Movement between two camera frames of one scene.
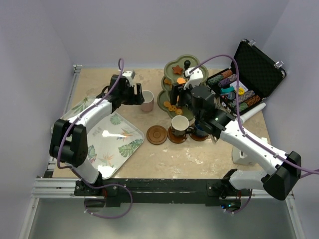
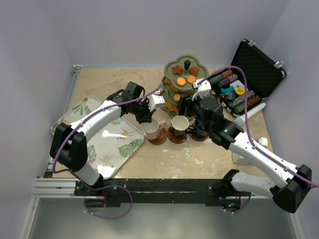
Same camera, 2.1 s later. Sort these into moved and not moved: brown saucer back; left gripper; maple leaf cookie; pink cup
Moved: left gripper; pink cup
Not moved: brown saucer back; maple leaf cookie
